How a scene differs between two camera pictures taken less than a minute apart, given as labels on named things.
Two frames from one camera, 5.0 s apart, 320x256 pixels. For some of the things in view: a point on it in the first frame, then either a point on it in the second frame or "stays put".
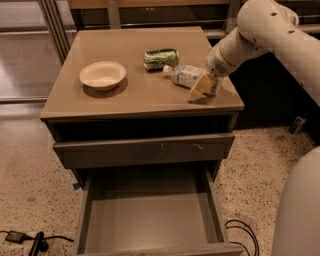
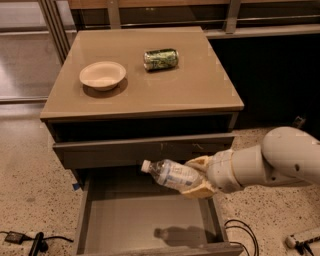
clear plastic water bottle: x=192 y=78 -> x=173 y=175
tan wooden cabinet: x=139 y=148 stays put
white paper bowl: x=103 y=75 stays put
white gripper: x=217 y=65 -> x=220 y=173
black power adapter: x=17 y=237 stays put
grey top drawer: x=140 y=151 stays put
